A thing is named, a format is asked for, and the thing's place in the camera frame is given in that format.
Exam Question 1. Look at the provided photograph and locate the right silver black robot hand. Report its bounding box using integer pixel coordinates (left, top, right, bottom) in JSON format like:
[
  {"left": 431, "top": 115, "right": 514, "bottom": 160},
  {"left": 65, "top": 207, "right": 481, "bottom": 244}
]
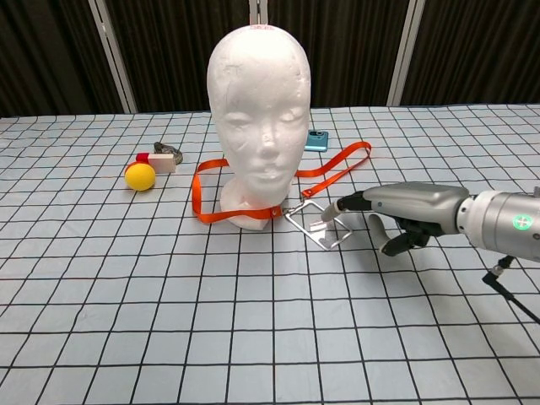
[{"left": 321, "top": 181, "right": 472, "bottom": 257}]

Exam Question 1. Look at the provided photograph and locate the orange lanyard white badge holder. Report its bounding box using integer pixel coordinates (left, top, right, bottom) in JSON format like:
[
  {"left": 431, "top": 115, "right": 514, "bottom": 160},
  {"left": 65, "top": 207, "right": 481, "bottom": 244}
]
[{"left": 192, "top": 141, "right": 354, "bottom": 252}]

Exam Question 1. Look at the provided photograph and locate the white foam mannequin head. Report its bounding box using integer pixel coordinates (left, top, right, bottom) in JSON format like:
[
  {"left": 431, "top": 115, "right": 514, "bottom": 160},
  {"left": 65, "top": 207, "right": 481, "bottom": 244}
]
[{"left": 206, "top": 24, "right": 312, "bottom": 231}]

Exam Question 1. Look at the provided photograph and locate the teal smartphone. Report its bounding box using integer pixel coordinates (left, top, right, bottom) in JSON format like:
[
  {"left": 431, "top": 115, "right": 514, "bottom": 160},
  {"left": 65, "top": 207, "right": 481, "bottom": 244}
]
[{"left": 304, "top": 130, "right": 329, "bottom": 153}]

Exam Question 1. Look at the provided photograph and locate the red white small block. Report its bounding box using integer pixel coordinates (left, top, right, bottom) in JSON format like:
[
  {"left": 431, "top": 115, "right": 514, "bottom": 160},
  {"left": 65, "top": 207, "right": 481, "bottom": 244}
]
[{"left": 135, "top": 152, "right": 176, "bottom": 174}]

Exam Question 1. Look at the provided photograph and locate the grey metal clip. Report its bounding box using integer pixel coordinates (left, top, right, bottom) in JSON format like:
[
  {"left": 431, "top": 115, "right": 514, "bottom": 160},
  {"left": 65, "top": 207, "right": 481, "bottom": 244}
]
[{"left": 153, "top": 142, "right": 185, "bottom": 165}]

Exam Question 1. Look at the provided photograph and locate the yellow red foam ball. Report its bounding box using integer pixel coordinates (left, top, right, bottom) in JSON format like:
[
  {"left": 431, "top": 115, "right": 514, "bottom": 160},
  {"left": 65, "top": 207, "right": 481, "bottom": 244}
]
[{"left": 124, "top": 162, "right": 157, "bottom": 192}]

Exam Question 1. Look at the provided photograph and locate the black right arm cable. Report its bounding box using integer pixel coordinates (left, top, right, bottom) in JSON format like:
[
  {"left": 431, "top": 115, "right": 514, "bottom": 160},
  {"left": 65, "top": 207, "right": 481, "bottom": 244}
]
[{"left": 480, "top": 255, "right": 540, "bottom": 326}]

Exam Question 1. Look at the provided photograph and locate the black folding screen white frame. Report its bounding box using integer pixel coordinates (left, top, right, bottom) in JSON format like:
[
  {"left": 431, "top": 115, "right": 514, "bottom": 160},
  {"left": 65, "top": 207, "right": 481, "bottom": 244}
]
[{"left": 0, "top": 0, "right": 540, "bottom": 118}]

